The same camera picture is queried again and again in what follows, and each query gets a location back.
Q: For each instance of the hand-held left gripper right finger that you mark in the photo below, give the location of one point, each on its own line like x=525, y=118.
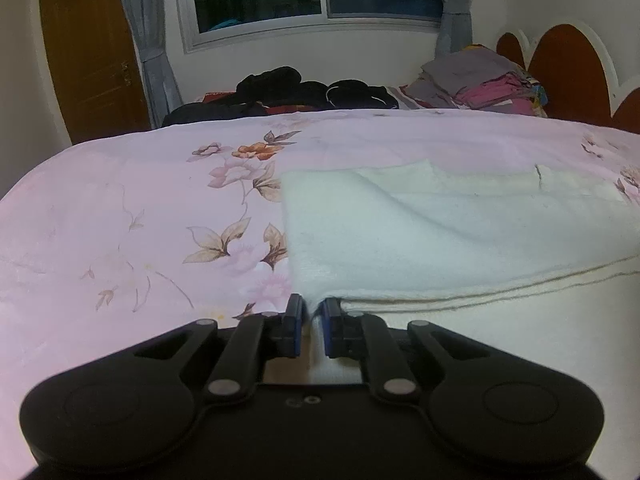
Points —
x=327, y=327

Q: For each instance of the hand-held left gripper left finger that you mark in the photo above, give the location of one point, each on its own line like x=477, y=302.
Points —
x=296, y=325

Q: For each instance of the white towel cloth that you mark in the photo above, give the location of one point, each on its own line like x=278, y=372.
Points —
x=425, y=230

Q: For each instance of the pile of black clothes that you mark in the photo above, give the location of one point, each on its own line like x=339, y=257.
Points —
x=280, y=87

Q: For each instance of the stack of folded clothes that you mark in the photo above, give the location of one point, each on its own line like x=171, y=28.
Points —
x=475, y=82

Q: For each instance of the pink floral bedsheet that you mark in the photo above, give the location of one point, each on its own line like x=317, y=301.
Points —
x=125, y=200

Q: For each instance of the striped cloth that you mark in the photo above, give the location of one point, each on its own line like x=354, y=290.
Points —
x=405, y=97

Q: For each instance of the brown wooden door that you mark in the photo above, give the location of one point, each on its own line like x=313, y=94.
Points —
x=85, y=50

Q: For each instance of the red and white headboard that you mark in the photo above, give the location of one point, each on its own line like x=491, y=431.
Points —
x=570, y=60

